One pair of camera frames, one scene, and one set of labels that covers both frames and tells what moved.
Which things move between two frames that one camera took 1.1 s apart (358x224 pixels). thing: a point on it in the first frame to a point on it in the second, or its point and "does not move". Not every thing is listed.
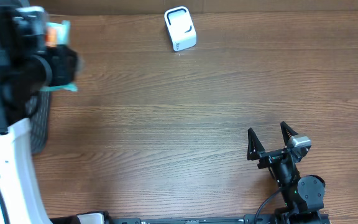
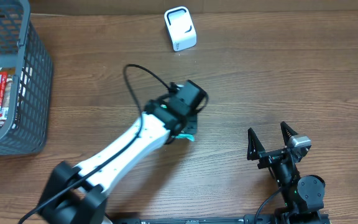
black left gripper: x=66 y=66 to x=191 y=126
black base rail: x=286 y=218 does not move
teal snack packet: x=63 y=30 to x=183 y=135
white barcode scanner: x=180 y=28 does not move
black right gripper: x=256 y=152 does not move
